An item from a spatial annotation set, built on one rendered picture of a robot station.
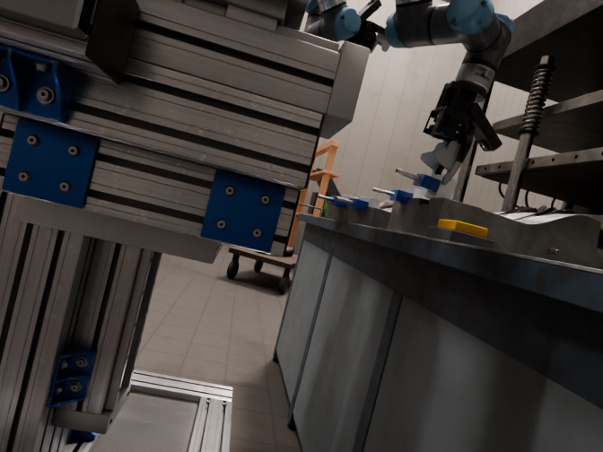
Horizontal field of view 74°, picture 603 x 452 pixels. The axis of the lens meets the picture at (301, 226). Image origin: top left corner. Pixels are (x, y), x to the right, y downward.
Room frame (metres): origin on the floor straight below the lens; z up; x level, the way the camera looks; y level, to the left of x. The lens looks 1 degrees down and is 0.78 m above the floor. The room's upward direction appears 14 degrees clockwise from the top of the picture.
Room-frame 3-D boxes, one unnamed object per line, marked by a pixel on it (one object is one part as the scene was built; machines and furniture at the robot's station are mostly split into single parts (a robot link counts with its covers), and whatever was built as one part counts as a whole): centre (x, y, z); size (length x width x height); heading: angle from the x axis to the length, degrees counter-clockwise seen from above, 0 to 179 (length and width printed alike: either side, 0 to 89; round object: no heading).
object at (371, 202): (1.15, -0.13, 0.85); 0.13 x 0.05 x 0.05; 117
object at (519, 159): (1.83, -0.90, 1.10); 0.05 x 0.05 x 1.30
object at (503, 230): (0.99, -0.49, 0.87); 0.50 x 0.26 x 0.14; 100
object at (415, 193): (1.00, -0.21, 0.89); 0.13 x 0.05 x 0.05; 100
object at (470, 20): (0.80, -0.22, 1.24); 0.11 x 0.11 x 0.08; 50
